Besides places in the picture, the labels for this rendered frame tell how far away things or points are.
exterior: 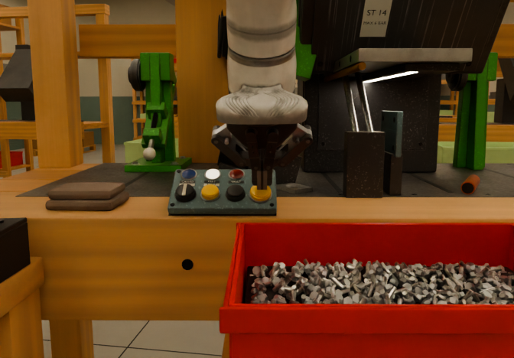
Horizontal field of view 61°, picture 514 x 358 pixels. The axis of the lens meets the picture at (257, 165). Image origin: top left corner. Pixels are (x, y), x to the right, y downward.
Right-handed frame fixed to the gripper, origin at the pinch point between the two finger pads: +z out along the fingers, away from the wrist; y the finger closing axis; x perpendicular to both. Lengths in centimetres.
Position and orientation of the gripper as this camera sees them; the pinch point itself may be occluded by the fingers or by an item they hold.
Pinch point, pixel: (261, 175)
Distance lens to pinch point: 58.7
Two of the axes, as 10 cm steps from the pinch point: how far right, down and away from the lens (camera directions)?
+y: -10.0, 0.0, 0.1
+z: 0.1, 7.3, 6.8
